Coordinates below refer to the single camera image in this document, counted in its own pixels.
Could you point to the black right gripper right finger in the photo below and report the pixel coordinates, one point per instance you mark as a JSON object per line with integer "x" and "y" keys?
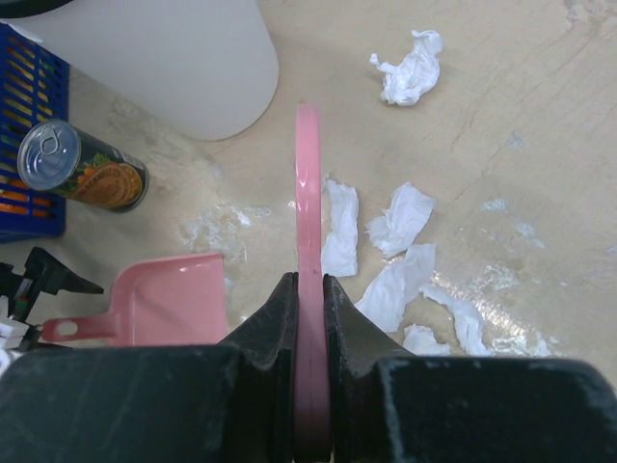
{"x": 389, "y": 405}

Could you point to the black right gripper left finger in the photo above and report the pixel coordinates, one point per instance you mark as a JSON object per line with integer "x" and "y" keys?
{"x": 225, "y": 402}

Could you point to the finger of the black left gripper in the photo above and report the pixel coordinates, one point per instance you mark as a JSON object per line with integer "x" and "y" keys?
{"x": 44, "y": 273}

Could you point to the pink hand brush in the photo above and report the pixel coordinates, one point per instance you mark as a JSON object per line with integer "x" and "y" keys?
{"x": 312, "y": 422}

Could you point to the pink dustpan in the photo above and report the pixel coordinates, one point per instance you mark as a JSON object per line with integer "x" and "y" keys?
{"x": 170, "y": 301}

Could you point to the small white paper scrap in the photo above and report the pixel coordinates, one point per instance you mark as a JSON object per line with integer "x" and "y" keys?
{"x": 421, "y": 341}

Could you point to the twisted white paper scrap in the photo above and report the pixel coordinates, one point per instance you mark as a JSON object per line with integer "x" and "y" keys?
{"x": 468, "y": 322}

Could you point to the tin can with orange label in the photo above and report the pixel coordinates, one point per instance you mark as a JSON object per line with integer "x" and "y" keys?
{"x": 58, "y": 158}

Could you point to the white bin with black rim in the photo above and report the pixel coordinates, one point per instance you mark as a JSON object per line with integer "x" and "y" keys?
{"x": 209, "y": 68}

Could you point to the large crumpled white paper scrap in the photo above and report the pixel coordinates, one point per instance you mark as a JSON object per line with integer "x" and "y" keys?
{"x": 418, "y": 73}

